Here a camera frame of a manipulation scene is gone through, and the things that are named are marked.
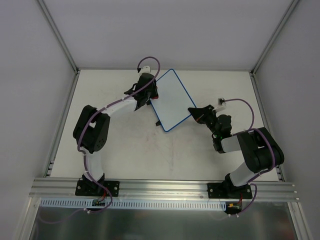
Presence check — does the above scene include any blue framed whiteboard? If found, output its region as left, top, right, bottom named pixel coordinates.
left=150, top=69, right=196, bottom=133

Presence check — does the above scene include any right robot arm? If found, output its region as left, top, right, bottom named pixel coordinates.
left=188, top=105, right=285, bottom=200

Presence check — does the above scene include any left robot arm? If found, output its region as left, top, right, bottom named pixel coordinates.
left=72, top=73, right=159, bottom=196

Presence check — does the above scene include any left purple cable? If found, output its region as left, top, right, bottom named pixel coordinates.
left=37, top=56, right=161, bottom=223

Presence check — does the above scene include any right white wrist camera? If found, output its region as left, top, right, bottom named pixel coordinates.
left=213, top=97, right=227, bottom=113

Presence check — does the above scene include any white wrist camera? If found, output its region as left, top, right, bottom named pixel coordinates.
left=213, top=97, right=227, bottom=113
left=137, top=65, right=151, bottom=76

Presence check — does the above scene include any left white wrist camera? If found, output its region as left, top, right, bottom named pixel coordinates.
left=137, top=65, right=151, bottom=76

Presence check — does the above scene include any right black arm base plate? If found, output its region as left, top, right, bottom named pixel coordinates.
left=207, top=182, right=253, bottom=200

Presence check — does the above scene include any white slotted cable duct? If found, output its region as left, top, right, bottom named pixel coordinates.
left=39, top=197, right=227, bottom=212

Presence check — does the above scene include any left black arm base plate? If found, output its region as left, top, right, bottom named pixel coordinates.
left=75, top=177, right=120, bottom=197

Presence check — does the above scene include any right aluminium frame post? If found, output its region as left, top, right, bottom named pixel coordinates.
left=250, top=0, right=300, bottom=76

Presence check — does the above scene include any aluminium frame post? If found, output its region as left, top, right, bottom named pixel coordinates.
left=35, top=0, right=79, bottom=74
left=250, top=0, right=300, bottom=76

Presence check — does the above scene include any left aluminium frame post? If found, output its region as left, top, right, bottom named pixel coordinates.
left=35, top=0, right=79, bottom=74

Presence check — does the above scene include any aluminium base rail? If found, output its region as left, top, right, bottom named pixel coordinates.
left=29, top=177, right=300, bottom=202

